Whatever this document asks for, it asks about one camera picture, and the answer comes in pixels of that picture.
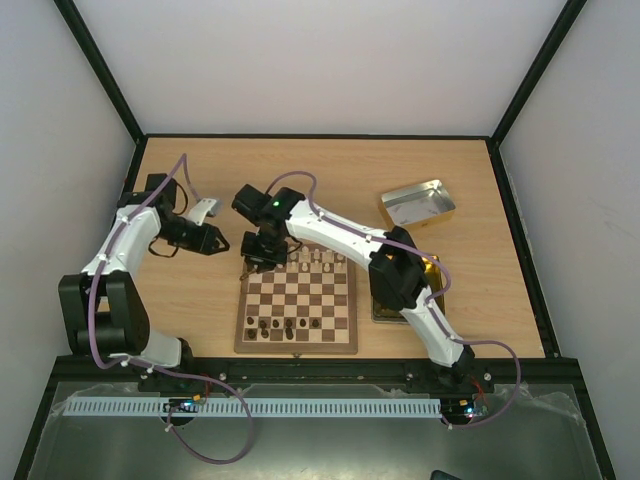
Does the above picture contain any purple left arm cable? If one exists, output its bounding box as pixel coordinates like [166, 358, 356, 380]
[87, 153, 254, 467]

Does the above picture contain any silver tin lid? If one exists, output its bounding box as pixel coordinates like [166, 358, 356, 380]
[380, 179, 456, 229]

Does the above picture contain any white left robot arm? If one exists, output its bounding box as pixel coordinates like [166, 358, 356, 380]
[58, 174, 230, 369]

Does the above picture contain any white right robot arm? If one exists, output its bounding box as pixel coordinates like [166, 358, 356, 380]
[232, 184, 474, 392]

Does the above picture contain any gold tin tray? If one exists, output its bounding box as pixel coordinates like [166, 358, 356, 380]
[371, 257, 444, 325]

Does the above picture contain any wooden chessboard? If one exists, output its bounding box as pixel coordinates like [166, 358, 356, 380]
[234, 244, 358, 356]

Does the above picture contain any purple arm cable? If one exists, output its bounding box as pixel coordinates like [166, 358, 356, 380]
[264, 171, 522, 431]
[87, 153, 254, 467]

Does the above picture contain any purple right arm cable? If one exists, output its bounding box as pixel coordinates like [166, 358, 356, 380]
[264, 171, 522, 431]

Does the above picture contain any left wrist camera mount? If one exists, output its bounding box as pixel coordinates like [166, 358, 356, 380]
[186, 198, 222, 226]

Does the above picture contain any white slotted cable duct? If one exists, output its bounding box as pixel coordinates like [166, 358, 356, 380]
[60, 396, 441, 419]

